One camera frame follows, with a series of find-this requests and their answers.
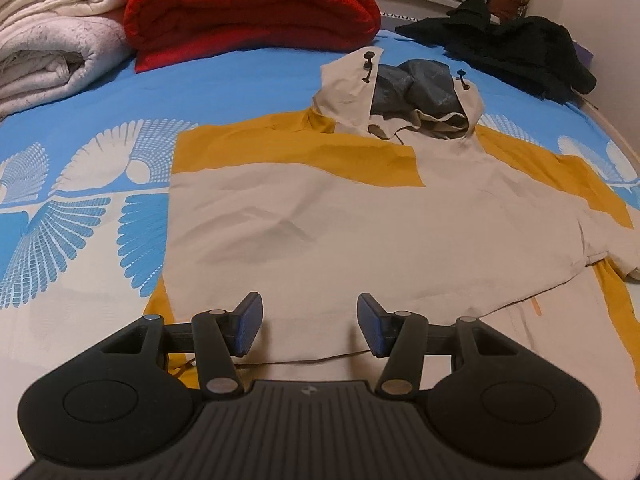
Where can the red folded blanket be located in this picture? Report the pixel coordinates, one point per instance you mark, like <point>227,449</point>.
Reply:
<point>250,5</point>

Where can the beige and yellow hooded jacket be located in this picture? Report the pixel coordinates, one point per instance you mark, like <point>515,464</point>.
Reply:
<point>350,240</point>

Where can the black clothes pile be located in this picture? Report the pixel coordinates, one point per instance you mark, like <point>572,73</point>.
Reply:
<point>525,45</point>

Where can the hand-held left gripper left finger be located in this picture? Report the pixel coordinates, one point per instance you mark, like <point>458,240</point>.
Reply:
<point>251,322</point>

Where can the white fluffy folded blanket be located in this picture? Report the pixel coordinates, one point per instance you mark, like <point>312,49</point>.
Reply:
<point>55,60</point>

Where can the purple box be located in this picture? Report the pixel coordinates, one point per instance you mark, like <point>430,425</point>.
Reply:
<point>585,54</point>

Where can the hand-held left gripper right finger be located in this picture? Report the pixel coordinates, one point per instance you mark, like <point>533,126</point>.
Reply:
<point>369,327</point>

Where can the blue and white printed bedsheet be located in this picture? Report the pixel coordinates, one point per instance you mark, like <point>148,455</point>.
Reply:
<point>90,200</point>

